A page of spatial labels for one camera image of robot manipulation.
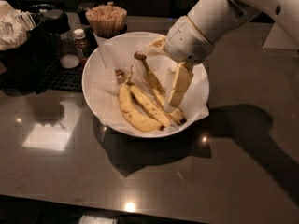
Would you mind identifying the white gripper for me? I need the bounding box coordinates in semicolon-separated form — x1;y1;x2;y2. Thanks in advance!
141;16;214;107

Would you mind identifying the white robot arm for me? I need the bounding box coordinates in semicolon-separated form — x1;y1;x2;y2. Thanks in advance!
142;0;299;110

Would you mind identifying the middle yellow banana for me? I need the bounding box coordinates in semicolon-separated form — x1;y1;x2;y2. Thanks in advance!
130;83;171;128

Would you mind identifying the yellow banana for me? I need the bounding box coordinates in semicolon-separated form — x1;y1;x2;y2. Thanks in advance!
115;69;164;133
130;83;171;128

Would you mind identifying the white bowl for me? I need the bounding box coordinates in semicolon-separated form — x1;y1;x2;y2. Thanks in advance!
81;31;211;139

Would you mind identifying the left yellow banana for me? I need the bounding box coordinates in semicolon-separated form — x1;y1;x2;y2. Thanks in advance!
115;69;164;133

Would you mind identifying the white paper liner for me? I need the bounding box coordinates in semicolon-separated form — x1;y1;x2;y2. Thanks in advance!
90;35;210;134

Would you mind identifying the bundle of wooden stirrers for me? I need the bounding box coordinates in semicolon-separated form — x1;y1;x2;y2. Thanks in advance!
85;5;127;37

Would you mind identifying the small brown sauce bottle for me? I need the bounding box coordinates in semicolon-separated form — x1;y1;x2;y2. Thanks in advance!
74;29;92;64

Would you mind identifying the dark jar behind stirrers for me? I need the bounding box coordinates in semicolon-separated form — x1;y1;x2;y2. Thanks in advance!
77;2;95;25

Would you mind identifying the black rubber mesh mat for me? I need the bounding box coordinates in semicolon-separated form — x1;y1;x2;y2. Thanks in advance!
40;60;83;92

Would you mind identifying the black lidded glass shaker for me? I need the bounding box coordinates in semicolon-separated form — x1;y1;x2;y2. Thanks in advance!
42;9;80;69

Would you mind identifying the black caddy with napkins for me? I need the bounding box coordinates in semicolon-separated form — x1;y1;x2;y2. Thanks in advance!
0;0;56;92

